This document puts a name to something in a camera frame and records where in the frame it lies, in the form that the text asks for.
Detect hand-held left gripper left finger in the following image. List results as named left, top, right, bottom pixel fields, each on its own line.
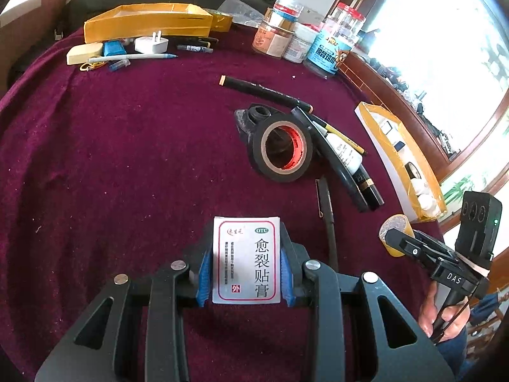
left=35, top=227, right=215, bottom=382

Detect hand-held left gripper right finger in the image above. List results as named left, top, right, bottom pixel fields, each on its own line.
left=280, top=227, right=456, bottom=382

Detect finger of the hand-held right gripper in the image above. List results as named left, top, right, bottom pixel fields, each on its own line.
left=384, top=231, right=442, bottom=271
left=414, top=229, right=462, bottom=259

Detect white medicine box red border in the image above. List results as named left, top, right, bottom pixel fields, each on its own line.
left=212, top=216, right=284, bottom=304

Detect black lipstick gold band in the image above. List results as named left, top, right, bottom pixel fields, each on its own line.
left=352, top=166, right=385, bottom=210

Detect slim black pen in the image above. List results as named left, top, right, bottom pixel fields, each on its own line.
left=315, top=177, right=339, bottom=272

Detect black tape roll white core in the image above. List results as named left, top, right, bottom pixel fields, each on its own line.
left=402, top=161, right=425, bottom=180

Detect large yellow-edged white tray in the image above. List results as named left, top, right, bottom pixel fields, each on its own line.
left=355, top=101, right=447, bottom=224

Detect thick black marker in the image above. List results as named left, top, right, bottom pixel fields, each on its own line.
left=289, top=107, right=370, bottom=212

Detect black tape roll red core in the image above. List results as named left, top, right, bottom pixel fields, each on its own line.
left=247, top=113, right=315, bottom=184

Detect person's right hand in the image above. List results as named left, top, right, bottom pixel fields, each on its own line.
left=417, top=282, right=471, bottom=341

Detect yellow black pen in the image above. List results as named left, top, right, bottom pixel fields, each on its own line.
left=312, top=116, right=366, bottom=155

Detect windowsill clutter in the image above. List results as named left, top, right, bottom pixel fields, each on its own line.
left=358, top=48, right=458, bottom=160

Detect maroon tablecloth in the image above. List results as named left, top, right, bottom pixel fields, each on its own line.
left=0, top=24, right=442, bottom=382

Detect black wrapped roll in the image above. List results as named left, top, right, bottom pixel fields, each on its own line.
left=234, top=103, right=281, bottom=142

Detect black marker beige caps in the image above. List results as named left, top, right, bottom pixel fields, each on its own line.
left=220, top=74, right=313, bottom=113

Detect blue label plastic jar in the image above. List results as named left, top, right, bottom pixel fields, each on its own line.
left=304, top=22, right=354, bottom=78

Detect white plastic tub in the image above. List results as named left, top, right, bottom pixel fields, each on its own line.
left=283, top=23, right=321, bottom=63

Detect clear jar red lid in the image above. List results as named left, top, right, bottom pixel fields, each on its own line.
left=326, top=2, right=366, bottom=38

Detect blue white pen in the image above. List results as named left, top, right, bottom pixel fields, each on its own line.
left=87, top=53, right=177, bottom=64

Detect clear jar peach label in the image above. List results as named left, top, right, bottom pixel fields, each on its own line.
left=252, top=20, right=297, bottom=60

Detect white charger plug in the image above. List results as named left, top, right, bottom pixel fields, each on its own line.
left=134, top=32, right=169, bottom=54

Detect blue eraser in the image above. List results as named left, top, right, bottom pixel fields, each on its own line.
left=102, top=41, right=129, bottom=57

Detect beige eraser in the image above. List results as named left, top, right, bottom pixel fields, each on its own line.
left=66, top=42, right=105, bottom=65

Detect yellow taped cardboard lid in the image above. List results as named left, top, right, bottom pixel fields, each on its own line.
left=83, top=3, right=214, bottom=44

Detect clear plastic bag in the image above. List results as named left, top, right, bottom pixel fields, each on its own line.
left=218, top=0, right=265, bottom=28

